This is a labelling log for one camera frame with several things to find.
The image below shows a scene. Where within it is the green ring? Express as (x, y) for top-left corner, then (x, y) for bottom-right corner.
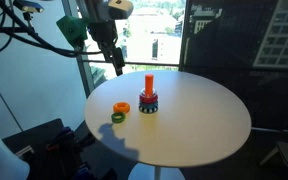
(110, 111), (126, 124)

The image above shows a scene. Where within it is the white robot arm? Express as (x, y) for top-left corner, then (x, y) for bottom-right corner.
(76, 0), (133, 76)

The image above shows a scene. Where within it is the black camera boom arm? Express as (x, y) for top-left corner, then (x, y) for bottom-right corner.
(0, 11), (36, 36)

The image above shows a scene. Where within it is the blue ring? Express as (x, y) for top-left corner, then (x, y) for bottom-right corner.
(138, 100), (159, 109)

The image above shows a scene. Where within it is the orange stacking stand post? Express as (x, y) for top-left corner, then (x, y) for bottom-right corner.
(145, 74), (154, 96)

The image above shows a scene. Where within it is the red ring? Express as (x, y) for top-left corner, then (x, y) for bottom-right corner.
(139, 93), (159, 105)

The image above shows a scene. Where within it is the orange ring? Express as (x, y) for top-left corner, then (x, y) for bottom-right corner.
(112, 101), (131, 114)

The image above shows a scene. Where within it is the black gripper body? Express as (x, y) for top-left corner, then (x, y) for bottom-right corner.
(88, 21), (118, 49)

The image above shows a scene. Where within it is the round white table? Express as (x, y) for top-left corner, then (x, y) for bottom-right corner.
(85, 70), (251, 180)

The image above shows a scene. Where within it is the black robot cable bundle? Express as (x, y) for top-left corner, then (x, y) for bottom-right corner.
(0, 0), (102, 59)

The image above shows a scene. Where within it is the black cart with clamps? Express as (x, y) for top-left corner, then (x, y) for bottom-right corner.
(3, 118), (117, 180)

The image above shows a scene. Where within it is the clear ring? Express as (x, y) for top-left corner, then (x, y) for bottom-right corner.
(140, 88), (157, 98)

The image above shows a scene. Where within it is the blue camera on boom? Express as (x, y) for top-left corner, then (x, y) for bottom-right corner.
(13, 0), (44, 13)

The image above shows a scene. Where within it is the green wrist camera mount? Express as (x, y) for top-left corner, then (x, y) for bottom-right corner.
(56, 16), (88, 48)

